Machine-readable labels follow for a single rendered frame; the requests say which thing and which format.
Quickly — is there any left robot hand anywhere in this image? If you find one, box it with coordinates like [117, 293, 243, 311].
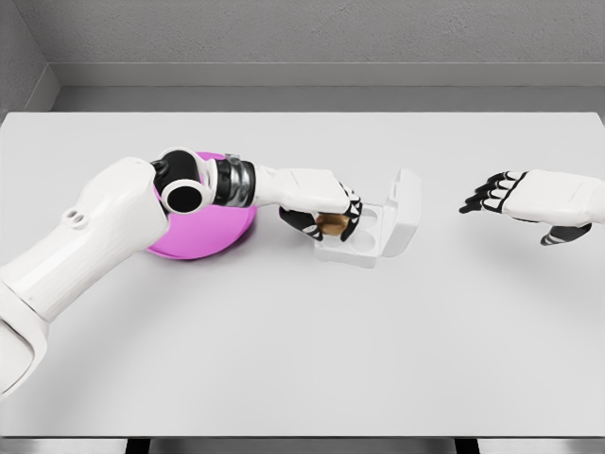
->
[277, 166, 364, 243]

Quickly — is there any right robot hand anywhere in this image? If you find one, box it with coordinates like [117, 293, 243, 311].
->
[458, 168, 597, 247]

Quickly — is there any brown egg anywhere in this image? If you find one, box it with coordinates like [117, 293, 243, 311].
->
[316, 212, 348, 236]

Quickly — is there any white egg box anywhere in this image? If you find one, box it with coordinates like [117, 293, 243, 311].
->
[313, 166, 423, 271]

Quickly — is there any pink bowl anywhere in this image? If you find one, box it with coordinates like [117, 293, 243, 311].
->
[144, 150, 258, 262]

